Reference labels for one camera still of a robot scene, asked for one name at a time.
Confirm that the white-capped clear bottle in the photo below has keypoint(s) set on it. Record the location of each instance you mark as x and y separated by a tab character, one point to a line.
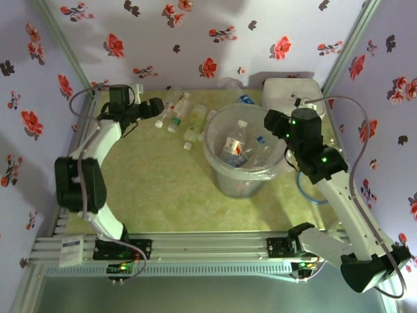
159	123

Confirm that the green-capped orange label bottle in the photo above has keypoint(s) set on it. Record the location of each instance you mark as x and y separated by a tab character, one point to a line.
182	104

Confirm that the blue label clear bottle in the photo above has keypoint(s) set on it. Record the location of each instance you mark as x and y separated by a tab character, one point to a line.
245	99

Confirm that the yellow-green label clear bottle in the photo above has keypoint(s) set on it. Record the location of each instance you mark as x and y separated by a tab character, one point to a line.
195	120

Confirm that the white-red label clear bottle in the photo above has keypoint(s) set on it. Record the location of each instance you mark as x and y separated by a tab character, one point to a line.
233	143

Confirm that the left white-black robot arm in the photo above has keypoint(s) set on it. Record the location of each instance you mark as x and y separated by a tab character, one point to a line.
104	140

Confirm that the mesh bin with plastic liner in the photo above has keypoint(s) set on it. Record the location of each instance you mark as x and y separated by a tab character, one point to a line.
241	186

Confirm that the white lidded plastic box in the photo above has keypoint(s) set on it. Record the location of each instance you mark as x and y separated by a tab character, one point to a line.
280	93

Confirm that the small circuit board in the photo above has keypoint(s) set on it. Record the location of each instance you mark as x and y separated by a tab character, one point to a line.
304	265
122	268

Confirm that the white paper label tag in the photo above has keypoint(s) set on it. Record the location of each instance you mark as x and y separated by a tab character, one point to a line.
71	252

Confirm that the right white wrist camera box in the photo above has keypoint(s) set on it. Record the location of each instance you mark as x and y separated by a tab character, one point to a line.
306	101

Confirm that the aluminium frame post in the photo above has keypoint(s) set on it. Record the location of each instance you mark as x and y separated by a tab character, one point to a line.
352	42
62	45

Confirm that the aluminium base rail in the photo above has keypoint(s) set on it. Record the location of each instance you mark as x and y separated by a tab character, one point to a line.
211	244

